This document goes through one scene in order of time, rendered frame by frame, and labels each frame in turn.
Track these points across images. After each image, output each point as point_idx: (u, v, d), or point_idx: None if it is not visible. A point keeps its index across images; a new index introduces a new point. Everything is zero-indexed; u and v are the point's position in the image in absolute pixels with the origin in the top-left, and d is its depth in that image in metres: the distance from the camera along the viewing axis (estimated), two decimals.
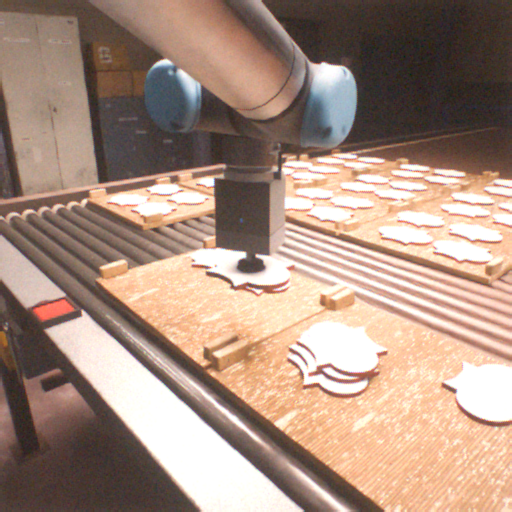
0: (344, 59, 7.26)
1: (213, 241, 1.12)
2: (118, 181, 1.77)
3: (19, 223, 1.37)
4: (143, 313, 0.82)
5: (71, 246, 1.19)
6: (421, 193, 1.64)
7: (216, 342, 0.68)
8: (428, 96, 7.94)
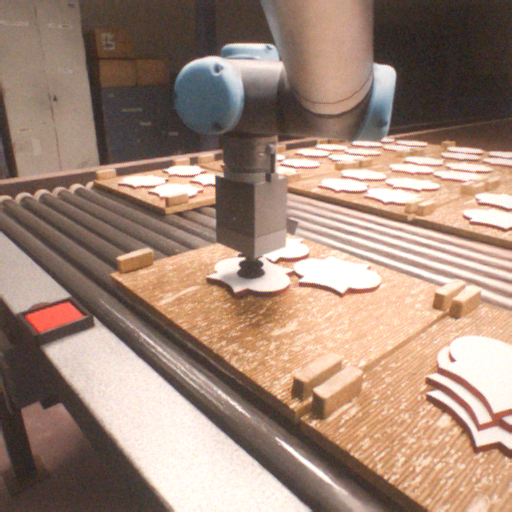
0: None
1: None
2: None
3: (11, 207, 1.12)
4: (184, 322, 0.56)
5: (76, 233, 0.94)
6: (487, 175, 1.39)
7: (313, 370, 0.43)
8: (440, 90, 7.69)
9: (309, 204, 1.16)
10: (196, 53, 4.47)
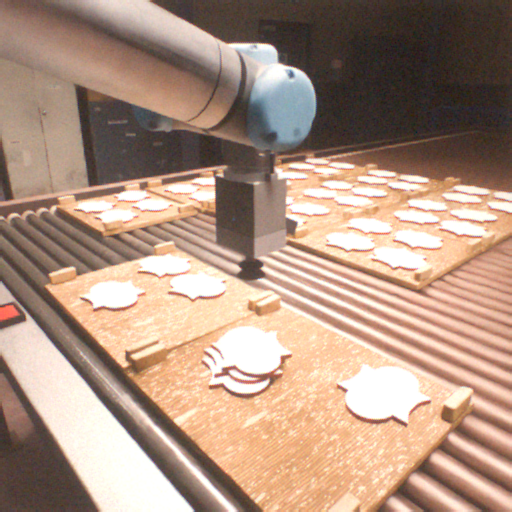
0: (335, 61, 7.32)
1: (163, 248, 1.17)
2: (89, 187, 1.83)
3: None
4: (81, 318, 0.87)
5: (31, 252, 1.25)
6: (380, 199, 1.70)
7: (137, 345, 0.74)
8: (419, 98, 8.00)
9: None
10: None
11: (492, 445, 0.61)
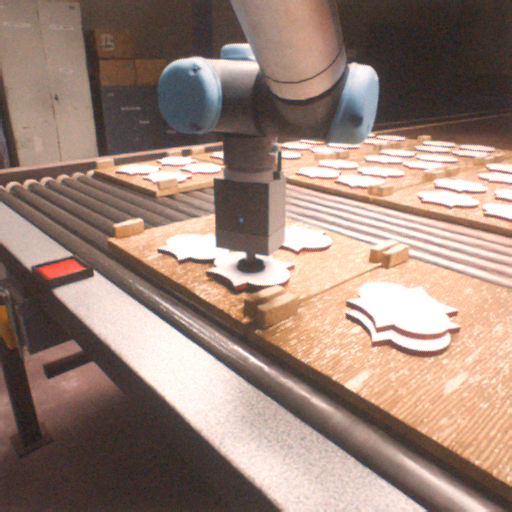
0: (349, 51, 7.15)
1: None
2: (126, 154, 1.65)
3: (20, 191, 1.26)
4: (166, 271, 0.70)
5: (78, 211, 1.08)
6: (452, 165, 1.52)
7: (260, 295, 0.57)
8: (434, 89, 7.83)
9: (286, 189, 1.30)
10: (193, 53, 4.60)
11: None
